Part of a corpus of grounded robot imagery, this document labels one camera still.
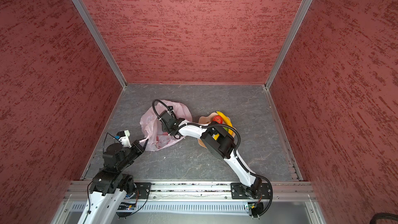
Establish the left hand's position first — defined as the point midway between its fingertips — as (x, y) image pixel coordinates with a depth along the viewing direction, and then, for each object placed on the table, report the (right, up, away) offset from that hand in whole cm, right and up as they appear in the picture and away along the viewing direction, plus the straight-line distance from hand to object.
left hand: (149, 142), depth 78 cm
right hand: (+5, +5, +18) cm, 19 cm away
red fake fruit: (+37, +10, +13) cm, 41 cm away
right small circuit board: (+51, -29, -6) cm, 59 cm away
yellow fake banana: (+42, +9, +11) cm, 45 cm away
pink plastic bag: (+2, +8, -4) cm, 9 cm away
